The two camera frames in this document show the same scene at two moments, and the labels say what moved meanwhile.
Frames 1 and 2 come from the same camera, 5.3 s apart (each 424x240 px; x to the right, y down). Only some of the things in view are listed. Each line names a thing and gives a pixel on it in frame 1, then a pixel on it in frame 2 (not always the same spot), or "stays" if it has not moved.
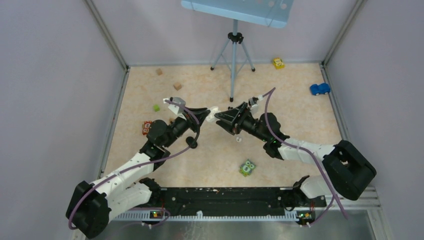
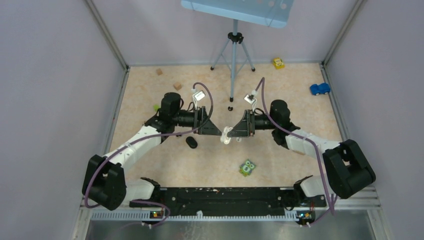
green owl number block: x=246 y=168 stays
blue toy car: x=323 y=88 stays
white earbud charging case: x=211 y=117 → x=224 y=137
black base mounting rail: x=237 y=201 stays
